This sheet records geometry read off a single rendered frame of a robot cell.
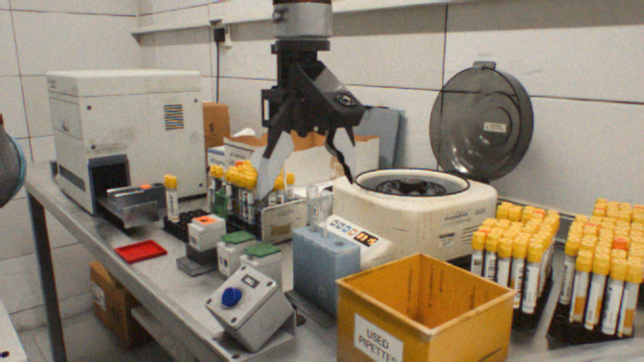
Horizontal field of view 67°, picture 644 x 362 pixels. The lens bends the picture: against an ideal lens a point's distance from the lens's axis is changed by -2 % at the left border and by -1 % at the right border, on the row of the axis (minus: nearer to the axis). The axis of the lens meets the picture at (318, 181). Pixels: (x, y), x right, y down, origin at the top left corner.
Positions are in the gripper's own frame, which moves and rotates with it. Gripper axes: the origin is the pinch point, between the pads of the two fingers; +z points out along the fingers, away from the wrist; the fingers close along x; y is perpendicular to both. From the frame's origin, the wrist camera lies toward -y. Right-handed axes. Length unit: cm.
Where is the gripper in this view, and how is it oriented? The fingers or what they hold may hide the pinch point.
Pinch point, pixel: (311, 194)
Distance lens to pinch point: 66.2
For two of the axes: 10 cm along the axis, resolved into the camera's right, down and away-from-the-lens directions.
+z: 0.0, 9.7, 2.5
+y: -5.7, -2.0, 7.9
